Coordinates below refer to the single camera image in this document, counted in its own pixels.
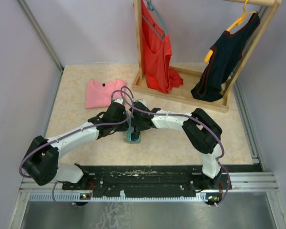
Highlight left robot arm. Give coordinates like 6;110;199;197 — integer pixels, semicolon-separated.
19;99;128;189

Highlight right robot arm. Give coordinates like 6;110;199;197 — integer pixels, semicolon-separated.
130;101;222;189

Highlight pink folded t-shirt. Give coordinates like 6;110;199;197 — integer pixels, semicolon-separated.
85;80;126;109

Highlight wooden clothes rack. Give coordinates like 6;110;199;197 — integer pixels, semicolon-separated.
132;0;281;113

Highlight red t-shirt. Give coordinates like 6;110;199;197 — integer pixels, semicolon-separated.
141;0;184;94

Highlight navy tank top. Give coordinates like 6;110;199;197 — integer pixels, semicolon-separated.
191;12;260;102

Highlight grey-blue hanger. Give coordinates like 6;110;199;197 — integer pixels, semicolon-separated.
140;0;170;41

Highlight yellow hanger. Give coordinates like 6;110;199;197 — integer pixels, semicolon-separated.
204;0;257;63

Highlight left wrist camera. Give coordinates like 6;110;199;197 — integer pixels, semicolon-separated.
112;98;124;105

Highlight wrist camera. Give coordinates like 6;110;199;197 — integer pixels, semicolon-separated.
134;99;147;107
112;98;124;105

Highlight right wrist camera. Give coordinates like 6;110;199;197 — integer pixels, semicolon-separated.
134;99;147;107

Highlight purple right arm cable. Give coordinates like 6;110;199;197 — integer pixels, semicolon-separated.
120;86;231;207

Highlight aluminium frame post left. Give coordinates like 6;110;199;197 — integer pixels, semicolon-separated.
16;0;64;72

